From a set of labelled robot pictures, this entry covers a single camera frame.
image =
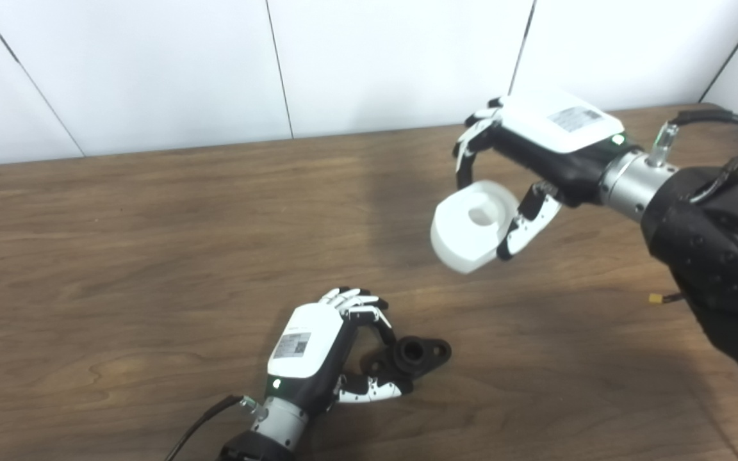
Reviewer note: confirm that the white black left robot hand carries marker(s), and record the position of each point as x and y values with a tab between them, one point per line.
305	339

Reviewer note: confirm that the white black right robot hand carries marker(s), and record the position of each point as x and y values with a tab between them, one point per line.
555	134

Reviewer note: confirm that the black holder with flange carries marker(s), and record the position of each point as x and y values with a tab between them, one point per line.
430	352

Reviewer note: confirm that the round white piece with holes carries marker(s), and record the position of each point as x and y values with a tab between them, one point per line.
455	240

